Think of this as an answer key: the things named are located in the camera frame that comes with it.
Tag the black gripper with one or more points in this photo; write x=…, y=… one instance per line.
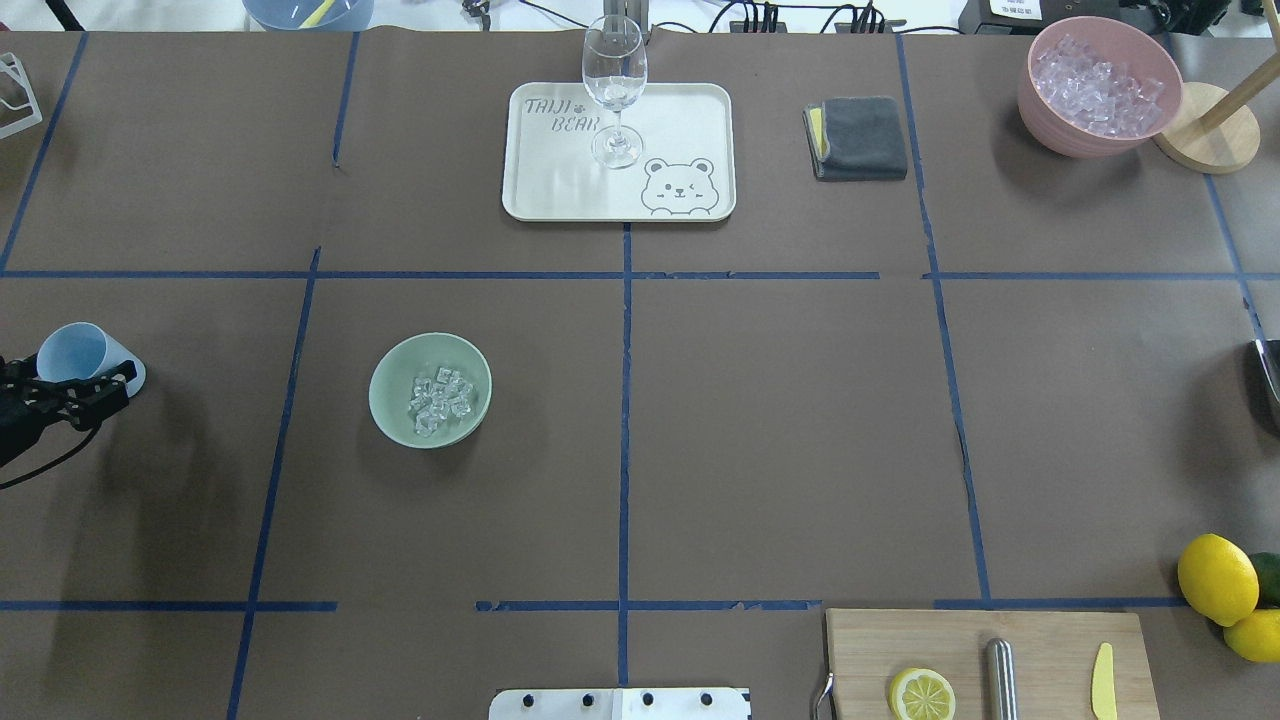
x=22, y=417

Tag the light blue plastic cup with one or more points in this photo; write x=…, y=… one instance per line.
x=80, y=351

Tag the green bowl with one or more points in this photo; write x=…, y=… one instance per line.
x=390, y=386

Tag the ice cubes in green bowl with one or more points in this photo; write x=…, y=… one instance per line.
x=440, y=398

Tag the blue bowl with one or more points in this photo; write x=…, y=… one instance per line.
x=311, y=16

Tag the pink bowl of ice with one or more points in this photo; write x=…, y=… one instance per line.
x=1093, y=87

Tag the steel ice scoop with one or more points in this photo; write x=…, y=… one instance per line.
x=1266, y=354

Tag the clear wine glass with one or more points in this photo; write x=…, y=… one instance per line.
x=614, y=70

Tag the cream bear tray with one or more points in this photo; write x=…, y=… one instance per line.
x=675, y=162

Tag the grey and yellow cloth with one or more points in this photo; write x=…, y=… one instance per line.
x=856, y=139

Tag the wooden cutting board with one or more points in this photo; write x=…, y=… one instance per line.
x=1053, y=655

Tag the lemon half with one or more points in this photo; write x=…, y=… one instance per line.
x=921, y=693

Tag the steel muddler with black cap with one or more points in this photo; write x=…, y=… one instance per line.
x=1002, y=694

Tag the yellow plastic knife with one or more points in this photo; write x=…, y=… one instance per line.
x=1103, y=688

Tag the whole lemon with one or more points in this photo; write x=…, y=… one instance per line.
x=1218, y=580
x=1255, y=638

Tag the wooden cup stand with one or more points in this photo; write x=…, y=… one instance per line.
x=1214, y=131

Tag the green lime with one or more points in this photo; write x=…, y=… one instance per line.
x=1266, y=566

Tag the white wire cup rack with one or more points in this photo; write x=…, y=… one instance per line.
x=19, y=103

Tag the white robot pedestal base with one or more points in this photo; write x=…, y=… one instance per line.
x=622, y=703

